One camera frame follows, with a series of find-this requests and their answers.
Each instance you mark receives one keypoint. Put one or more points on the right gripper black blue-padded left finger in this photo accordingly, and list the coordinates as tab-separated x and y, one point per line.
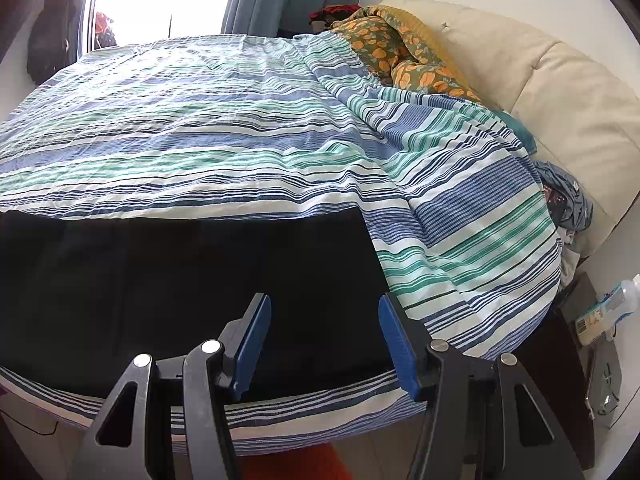
131	436

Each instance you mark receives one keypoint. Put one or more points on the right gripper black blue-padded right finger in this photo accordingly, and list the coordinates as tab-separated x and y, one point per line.
487	416

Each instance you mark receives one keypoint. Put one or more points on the black pants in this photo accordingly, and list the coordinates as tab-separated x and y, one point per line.
81	298

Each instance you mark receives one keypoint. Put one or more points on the red fleece robe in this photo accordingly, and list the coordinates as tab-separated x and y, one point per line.
318	462

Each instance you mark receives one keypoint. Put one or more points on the white plastic bottle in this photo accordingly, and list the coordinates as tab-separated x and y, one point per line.
606	313

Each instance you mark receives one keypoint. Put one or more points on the blue grey crumpled garment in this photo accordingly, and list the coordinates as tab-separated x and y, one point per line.
570	208

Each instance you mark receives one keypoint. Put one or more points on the cream padded headboard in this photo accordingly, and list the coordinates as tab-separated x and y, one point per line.
583	118

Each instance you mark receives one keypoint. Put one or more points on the blue green striped bed cover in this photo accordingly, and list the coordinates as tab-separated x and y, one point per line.
232	127

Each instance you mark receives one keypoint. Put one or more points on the orange floral quilt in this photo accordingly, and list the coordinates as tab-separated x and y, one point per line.
403	52

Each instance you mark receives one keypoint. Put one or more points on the red item at window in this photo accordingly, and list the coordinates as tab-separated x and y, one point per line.
103	33

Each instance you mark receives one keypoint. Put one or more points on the red black clothes by curtain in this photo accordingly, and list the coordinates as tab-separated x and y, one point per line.
322	19

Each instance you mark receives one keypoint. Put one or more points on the dark clothes hanging on wall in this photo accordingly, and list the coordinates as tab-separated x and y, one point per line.
51	43

